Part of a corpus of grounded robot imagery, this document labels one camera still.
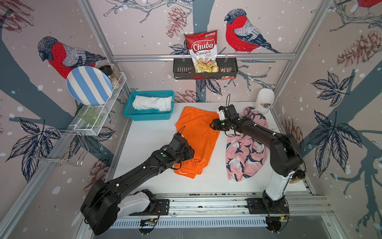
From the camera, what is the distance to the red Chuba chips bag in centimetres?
80

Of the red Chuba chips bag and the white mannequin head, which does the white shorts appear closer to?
the red Chuba chips bag

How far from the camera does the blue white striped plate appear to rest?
684mm

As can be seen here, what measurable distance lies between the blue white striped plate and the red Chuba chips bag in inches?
19.8
